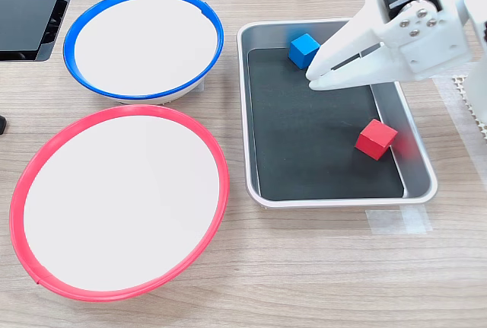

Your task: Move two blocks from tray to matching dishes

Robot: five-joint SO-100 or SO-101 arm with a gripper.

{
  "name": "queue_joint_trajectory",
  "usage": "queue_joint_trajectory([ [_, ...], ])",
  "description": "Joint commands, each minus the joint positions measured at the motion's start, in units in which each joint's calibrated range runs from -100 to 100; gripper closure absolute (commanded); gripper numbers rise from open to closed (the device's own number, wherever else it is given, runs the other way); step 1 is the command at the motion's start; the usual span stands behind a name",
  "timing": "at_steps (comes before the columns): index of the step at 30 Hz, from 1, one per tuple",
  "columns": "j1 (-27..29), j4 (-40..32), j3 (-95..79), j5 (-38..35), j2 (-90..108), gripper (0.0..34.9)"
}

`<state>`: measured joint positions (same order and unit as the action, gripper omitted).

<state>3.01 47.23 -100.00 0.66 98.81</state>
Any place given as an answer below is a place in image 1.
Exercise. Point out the blue cube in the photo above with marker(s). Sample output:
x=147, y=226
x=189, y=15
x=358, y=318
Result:
x=300, y=50

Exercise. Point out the red cube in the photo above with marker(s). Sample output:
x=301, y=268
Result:
x=374, y=139

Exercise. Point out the steel tray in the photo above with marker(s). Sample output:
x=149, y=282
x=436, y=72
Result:
x=414, y=160

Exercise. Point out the black tray mat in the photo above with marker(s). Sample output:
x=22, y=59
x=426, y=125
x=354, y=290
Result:
x=312, y=145

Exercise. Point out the clear tape strip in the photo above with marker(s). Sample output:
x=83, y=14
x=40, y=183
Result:
x=452, y=115
x=395, y=221

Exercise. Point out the white plate with blue rim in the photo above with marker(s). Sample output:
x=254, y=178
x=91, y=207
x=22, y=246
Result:
x=144, y=42

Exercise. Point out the white plate with red rim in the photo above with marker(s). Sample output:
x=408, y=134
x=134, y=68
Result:
x=118, y=202

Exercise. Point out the black electronic device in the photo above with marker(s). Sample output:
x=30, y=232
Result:
x=26, y=16

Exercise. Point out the small black object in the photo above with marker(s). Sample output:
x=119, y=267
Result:
x=2, y=124

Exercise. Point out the pale perforated base plate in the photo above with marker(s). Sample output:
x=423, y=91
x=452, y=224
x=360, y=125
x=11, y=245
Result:
x=459, y=84

